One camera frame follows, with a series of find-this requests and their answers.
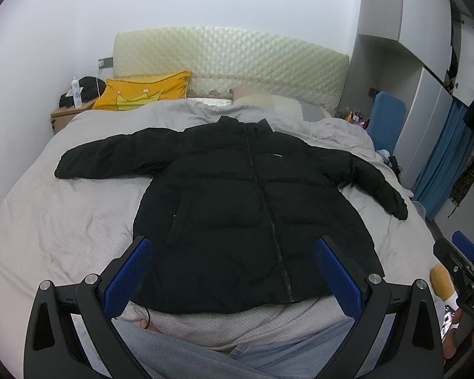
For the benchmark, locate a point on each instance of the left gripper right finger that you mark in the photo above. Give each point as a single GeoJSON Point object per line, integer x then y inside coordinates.
{"type": "Point", "coordinates": [395, 333]}

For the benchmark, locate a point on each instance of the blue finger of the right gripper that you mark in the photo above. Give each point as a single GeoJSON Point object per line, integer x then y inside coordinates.
{"type": "Point", "coordinates": [464, 245]}

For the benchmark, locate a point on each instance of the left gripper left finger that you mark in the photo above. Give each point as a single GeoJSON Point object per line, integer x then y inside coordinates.
{"type": "Point", "coordinates": [52, 346]}

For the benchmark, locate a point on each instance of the black puffer jacket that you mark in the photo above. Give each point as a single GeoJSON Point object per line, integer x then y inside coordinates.
{"type": "Point", "coordinates": [234, 210]}

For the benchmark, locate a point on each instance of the black clothes on nightstand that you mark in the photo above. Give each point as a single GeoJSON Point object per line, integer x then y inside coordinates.
{"type": "Point", "coordinates": [90, 88]}

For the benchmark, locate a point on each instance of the grey trousers leg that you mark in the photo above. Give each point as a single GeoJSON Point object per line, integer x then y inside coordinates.
{"type": "Point", "coordinates": [165, 357]}

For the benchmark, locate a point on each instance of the blue curtain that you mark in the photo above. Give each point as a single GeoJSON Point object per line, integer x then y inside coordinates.
{"type": "Point", "coordinates": [445, 164]}

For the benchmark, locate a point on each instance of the grey bed duvet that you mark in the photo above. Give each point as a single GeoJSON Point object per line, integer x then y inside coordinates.
{"type": "Point", "coordinates": [64, 230]}

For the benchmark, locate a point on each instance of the blue padded chair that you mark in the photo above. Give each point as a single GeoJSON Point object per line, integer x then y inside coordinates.
{"type": "Point", "coordinates": [386, 121]}

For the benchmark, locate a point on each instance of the small bottles on shelf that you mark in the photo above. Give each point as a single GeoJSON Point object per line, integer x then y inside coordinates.
{"type": "Point", "coordinates": [353, 117]}

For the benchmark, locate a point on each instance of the grey white pillow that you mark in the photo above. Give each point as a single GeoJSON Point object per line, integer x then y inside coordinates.
{"type": "Point", "coordinates": [290, 107]}

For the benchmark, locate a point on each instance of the grey white wardrobe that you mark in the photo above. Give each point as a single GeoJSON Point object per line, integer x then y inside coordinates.
{"type": "Point", "coordinates": [420, 52]}

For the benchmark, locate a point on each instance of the wooden nightstand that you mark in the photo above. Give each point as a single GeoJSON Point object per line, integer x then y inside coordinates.
{"type": "Point", "coordinates": [60, 118]}

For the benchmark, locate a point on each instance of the cream quilted headboard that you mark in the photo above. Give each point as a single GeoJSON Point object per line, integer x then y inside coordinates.
{"type": "Point", "coordinates": [221, 58]}

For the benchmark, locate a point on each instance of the white plastic bottle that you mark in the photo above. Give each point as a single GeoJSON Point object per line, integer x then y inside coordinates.
{"type": "Point", "coordinates": [76, 93]}

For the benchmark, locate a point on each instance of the yellow crown pillow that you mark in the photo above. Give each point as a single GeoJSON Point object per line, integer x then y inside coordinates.
{"type": "Point", "coordinates": [126, 95]}

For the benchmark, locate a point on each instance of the wall power socket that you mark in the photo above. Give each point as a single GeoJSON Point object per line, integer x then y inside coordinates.
{"type": "Point", "coordinates": [105, 63]}

